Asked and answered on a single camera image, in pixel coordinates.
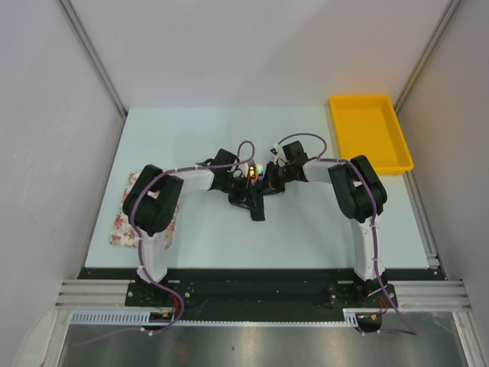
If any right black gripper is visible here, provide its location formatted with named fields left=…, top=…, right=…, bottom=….
left=254, top=161, right=294, bottom=197

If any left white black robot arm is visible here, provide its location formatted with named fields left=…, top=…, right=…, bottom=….
left=122, top=149, right=264, bottom=306

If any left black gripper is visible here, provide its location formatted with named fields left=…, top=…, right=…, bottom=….
left=220, top=174, right=257, bottom=213

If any iridescent rainbow fork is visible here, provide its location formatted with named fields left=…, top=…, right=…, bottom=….
left=256, top=164, right=264, bottom=177

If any yellow plastic bin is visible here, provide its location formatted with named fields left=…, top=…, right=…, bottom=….
left=329, top=94, right=414, bottom=175

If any floral pattern tray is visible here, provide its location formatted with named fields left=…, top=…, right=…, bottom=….
left=109, top=170, right=181, bottom=249

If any white slotted cable duct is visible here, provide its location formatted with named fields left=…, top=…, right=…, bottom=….
left=71, top=310, right=151, bottom=326

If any aluminium frame rail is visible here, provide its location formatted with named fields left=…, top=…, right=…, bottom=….
left=55, top=280, right=130, bottom=310

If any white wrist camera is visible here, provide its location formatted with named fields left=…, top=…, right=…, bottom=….
left=232, top=164, right=249, bottom=179
left=270, top=144, right=288, bottom=167

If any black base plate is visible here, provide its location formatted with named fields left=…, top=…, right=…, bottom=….
left=78, top=268, right=445, bottom=323

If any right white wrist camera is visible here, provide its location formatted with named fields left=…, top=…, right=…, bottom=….
left=270, top=144, right=288, bottom=167

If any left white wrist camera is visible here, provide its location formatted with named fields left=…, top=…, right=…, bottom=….
left=232, top=164, right=249, bottom=179

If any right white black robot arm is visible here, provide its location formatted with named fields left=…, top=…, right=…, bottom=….
left=261, top=141, right=387, bottom=307

